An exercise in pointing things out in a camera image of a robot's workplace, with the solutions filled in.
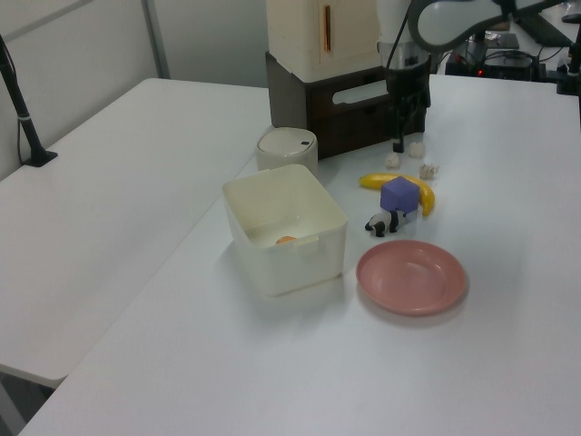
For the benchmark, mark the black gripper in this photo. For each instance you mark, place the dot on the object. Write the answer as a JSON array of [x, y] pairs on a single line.
[[406, 84]]

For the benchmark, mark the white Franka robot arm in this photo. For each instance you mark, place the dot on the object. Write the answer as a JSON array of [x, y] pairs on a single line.
[[445, 18]]

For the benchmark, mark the purple cube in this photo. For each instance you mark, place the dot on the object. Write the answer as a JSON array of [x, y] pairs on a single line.
[[397, 195]]

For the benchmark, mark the pink plate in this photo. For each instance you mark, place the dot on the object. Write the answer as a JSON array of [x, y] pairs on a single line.
[[410, 277]]

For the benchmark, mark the crumpled white paper ball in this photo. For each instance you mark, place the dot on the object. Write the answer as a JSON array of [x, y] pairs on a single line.
[[416, 149], [429, 171], [392, 160]]

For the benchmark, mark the yellow banana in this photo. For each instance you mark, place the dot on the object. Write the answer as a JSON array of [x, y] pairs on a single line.
[[372, 181]]

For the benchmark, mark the panda toy figure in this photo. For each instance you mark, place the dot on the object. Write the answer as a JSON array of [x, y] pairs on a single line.
[[381, 222]]

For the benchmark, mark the black control unit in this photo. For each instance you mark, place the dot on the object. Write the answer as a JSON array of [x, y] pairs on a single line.
[[504, 66]]

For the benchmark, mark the dark wood drawer cabinet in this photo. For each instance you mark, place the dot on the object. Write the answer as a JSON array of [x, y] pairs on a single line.
[[290, 104]]

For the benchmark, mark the cream lidded trash can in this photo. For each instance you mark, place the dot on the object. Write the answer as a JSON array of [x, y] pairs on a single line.
[[286, 143]]

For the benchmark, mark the orange latch strip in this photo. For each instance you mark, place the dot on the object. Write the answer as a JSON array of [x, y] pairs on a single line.
[[326, 27]]

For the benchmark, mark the black electronics box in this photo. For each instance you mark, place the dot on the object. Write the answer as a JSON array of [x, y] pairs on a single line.
[[503, 40]]

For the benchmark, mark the small orange object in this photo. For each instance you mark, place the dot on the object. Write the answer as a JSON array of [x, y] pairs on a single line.
[[285, 240]]

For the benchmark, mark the cream open plastic bin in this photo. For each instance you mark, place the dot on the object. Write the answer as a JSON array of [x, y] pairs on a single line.
[[281, 268]]

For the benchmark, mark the dark computer mouse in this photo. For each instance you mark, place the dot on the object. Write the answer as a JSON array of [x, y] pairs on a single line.
[[572, 18]]

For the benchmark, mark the black table clamp mount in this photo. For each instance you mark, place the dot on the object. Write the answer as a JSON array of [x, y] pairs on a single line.
[[567, 77]]

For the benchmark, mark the black camera stand pole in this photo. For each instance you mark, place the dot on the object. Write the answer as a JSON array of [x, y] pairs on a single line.
[[25, 122]]

